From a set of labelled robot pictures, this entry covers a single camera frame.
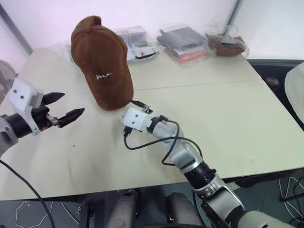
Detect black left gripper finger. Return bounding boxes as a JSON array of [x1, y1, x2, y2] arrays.
[[57, 107, 86, 129], [43, 92, 66, 105]]

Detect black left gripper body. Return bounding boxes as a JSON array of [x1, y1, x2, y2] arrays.
[[30, 93, 59, 132]]

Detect brown cap with white script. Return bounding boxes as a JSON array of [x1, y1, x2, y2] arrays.
[[70, 15, 134, 112]]

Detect clear bag with brown cap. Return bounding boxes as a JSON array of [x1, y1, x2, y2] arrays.
[[204, 22, 250, 58]]

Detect crumpled clear plastic bag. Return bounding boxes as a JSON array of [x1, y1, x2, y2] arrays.
[[52, 39, 75, 63]]

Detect clear bag of packaged goods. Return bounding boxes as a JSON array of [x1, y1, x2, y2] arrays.
[[115, 25, 160, 63]]

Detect clear bag of dark books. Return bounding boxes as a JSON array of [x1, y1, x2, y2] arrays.
[[156, 22, 212, 64]]

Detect dark grey rounded shape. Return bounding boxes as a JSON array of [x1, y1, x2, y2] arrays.
[[166, 191, 203, 228], [111, 189, 143, 228]]

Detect grey metal pole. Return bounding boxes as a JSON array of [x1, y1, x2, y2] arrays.
[[223, 0, 241, 36]]

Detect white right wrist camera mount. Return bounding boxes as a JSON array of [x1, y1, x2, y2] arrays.
[[121, 107, 154, 133]]

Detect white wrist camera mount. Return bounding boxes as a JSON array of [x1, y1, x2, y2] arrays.
[[121, 107, 154, 133], [9, 78, 45, 136]]

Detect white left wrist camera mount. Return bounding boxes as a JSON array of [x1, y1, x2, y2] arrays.
[[9, 78, 45, 136]]

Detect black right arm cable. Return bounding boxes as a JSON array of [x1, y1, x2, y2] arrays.
[[122, 120, 203, 167]]

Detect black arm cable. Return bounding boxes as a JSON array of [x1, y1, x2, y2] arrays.
[[0, 159, 56, 228], [122, 120, 203, 167]]

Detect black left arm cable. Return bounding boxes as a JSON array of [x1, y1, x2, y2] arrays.
[[0, 159, 56, 228]]

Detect black floor cables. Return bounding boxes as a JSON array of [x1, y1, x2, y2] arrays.
[[277, 175, 304, 228]]

